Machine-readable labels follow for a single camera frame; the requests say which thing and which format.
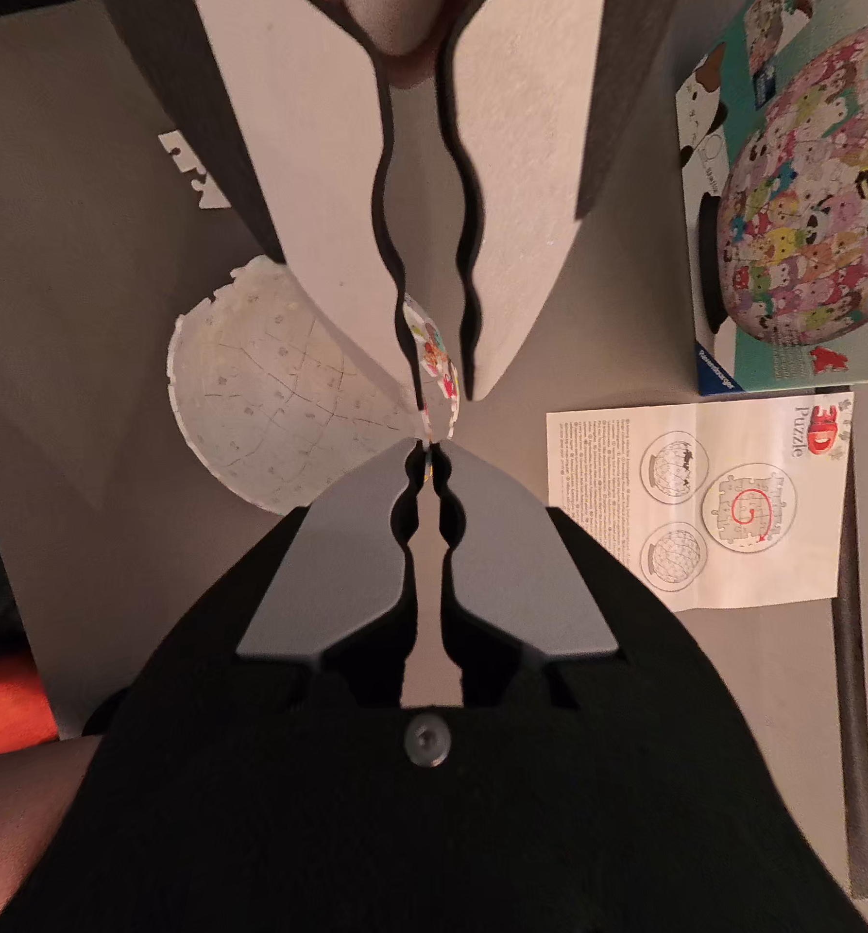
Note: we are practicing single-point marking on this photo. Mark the partly built puzzle ball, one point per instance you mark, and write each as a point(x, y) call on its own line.
point(259, 401)

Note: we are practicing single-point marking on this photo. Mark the orange cloth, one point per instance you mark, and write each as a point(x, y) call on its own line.
point(4, 700)

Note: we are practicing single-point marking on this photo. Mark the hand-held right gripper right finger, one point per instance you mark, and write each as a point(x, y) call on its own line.
point(521, 568)

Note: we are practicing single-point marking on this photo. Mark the person's left hand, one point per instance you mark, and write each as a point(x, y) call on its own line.
point(408, 67)

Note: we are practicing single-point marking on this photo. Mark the printed puzzle box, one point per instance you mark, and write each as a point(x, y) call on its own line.
point(805, 219)

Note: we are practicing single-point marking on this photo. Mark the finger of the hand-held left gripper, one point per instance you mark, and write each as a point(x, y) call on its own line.
point(528, 146)
point(295, 146)

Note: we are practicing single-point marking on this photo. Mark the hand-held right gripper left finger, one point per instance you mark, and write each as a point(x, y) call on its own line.
point(332, 568)

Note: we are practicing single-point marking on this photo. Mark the folded instruction leaflet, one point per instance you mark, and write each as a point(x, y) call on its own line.
point(769, 568)

